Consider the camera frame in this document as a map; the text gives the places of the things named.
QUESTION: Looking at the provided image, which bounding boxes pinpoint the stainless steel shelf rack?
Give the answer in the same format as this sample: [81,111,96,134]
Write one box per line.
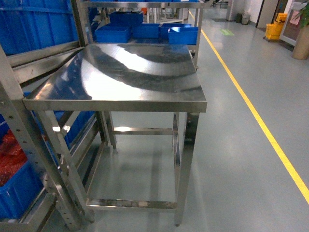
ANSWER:
[0,0,114,232]

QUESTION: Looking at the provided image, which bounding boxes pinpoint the blue bin with red bags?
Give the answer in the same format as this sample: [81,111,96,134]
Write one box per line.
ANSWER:
[0,116,43,219]

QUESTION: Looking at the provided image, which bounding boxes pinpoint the stainless steel table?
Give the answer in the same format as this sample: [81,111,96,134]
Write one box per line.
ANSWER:
[24,43,207,226]

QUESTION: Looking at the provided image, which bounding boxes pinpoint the yellow mop bucket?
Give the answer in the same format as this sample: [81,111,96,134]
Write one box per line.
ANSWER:
[265,13,287,40]

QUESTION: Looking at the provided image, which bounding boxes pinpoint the red bubble wrap bags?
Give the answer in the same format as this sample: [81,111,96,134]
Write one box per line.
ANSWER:
[0,129,28,187]

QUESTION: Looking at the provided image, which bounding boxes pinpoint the green potted plant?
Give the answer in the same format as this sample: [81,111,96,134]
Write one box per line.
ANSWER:
[292,0,309,60]

